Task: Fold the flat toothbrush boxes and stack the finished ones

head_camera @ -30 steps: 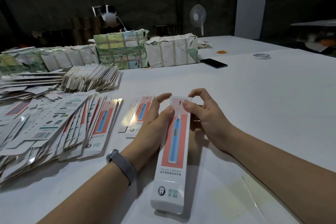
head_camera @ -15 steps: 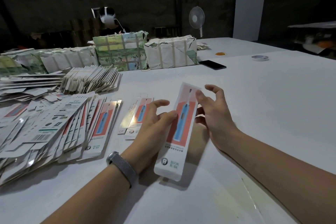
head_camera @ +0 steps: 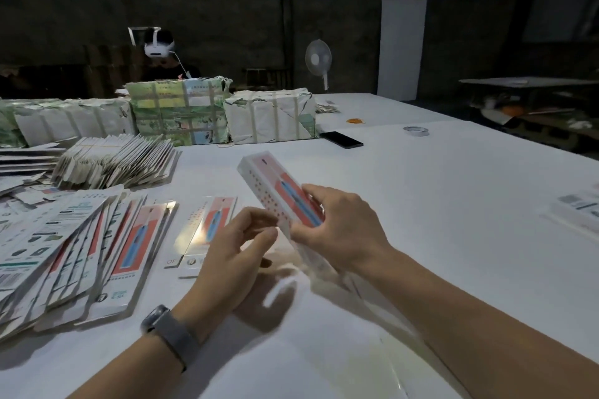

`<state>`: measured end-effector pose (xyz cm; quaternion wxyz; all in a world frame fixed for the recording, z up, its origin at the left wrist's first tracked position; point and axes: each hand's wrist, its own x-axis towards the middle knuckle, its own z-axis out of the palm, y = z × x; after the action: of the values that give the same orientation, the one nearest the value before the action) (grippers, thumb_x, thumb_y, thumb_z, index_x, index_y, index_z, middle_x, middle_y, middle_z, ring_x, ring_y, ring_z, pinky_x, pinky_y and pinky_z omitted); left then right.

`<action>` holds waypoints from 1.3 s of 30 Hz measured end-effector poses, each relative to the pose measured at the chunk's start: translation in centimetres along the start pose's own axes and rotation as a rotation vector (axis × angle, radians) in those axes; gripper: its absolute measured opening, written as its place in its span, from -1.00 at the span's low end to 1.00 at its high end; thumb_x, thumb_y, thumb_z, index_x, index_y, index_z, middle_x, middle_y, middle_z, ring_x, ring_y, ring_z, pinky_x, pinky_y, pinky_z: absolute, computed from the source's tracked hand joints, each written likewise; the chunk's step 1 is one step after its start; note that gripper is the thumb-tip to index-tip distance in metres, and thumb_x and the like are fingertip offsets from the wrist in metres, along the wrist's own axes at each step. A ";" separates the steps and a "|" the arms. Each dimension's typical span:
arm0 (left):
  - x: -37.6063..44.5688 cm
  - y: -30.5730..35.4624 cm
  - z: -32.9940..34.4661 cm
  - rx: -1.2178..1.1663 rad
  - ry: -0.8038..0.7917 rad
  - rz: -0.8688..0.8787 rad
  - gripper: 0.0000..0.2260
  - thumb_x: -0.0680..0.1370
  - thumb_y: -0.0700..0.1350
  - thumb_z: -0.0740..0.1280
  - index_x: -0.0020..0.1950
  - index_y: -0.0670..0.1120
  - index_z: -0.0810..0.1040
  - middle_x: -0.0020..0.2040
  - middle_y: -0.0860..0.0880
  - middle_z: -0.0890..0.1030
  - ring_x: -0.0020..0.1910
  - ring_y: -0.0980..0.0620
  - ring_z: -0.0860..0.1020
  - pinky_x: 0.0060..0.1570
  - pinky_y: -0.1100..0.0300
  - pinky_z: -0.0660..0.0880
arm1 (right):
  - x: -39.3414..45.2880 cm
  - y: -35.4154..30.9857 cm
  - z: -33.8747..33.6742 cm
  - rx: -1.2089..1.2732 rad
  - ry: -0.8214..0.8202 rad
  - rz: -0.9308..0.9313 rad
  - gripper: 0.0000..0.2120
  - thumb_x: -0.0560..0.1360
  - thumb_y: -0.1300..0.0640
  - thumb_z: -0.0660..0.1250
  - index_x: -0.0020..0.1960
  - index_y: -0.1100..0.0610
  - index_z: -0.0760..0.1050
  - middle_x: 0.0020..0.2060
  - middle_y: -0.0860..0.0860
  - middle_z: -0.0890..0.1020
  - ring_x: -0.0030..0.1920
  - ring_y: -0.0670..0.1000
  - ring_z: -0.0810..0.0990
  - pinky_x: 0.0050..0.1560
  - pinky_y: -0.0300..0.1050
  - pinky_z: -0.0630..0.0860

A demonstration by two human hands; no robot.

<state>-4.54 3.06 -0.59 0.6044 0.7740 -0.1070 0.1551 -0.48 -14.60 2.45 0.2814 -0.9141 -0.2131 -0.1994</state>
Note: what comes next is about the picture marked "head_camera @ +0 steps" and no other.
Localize person's right hand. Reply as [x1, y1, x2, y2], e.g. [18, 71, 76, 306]
[290, 183, 394, 276]

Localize person's left hand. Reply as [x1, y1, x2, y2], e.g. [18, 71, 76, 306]
[173, 207, 280, 339]

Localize white toothbrush carton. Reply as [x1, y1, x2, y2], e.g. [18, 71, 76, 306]
[236, 151, 376, 302]

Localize pile of cartons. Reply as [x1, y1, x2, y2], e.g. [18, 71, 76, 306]
[0, 186, 240, 344]

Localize fanned stack of white cartons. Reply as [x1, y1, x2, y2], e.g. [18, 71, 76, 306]
[51, 135, 181, 191]

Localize stack of finished cartons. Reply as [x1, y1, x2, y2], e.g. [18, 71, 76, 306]
[547, 186, 599, 238]

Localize person's right forearm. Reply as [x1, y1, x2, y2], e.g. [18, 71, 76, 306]
[360, 244, 599, 399]

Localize grey band wristwatch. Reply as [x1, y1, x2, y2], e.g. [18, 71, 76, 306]
[140, 304, 200, 369]

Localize black smartphone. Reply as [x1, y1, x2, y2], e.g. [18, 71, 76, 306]
[319, 131, 365, 150]

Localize green printed wrapped bundle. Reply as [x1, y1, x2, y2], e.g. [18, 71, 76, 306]
[124, 76, 233, 147]

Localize dark wooden chair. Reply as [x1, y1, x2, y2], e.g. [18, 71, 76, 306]
[241, 67, 291, 89]

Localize white standing fan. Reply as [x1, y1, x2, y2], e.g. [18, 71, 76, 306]
[305, 39, 334, 92]

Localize white board panel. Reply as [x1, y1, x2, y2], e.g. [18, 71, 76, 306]
[377, 0, 428, 102]

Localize row of white wrapped bundles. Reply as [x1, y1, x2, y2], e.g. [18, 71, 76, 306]
[0, 97, 137, 149]

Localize cluttered side table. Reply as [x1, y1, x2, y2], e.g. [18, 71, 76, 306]
[459, 76, 599, 143]

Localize white strapped wrapped bundle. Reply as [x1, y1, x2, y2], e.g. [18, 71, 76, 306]
[223, 88, 318, 145]

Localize white head-mounted camera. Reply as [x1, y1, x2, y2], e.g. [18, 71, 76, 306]
[128, 26, 177, 60]

